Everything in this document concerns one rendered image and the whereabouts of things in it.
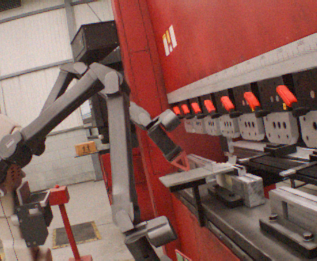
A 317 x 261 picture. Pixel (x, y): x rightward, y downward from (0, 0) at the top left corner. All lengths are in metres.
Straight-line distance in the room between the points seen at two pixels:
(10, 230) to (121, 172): 0.61
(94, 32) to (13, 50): 6.46
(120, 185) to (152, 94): 1.39
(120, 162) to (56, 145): 7.56
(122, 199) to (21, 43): 8.07
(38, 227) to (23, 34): 7.82
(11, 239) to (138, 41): 1.48
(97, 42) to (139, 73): 0.39
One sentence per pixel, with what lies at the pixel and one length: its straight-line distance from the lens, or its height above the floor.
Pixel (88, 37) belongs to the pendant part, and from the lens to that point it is 2.44.
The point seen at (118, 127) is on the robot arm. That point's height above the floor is 1.24.
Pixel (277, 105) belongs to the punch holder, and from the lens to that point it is 0.88.
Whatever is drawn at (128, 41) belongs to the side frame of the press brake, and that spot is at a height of 1.73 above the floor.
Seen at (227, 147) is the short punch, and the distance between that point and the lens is 1.43.
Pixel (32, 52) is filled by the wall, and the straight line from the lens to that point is 8.73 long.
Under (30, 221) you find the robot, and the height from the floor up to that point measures 0.98.
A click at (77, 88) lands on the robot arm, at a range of 1.08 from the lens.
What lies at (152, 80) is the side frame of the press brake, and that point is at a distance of 2.27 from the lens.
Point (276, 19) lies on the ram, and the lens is 0.82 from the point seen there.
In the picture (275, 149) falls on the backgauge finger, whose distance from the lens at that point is 1.48.
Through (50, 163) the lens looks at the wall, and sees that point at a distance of 8.53.
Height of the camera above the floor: 1.27
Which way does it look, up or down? 3 degrees down
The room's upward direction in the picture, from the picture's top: 12 degrees counter-clockwise
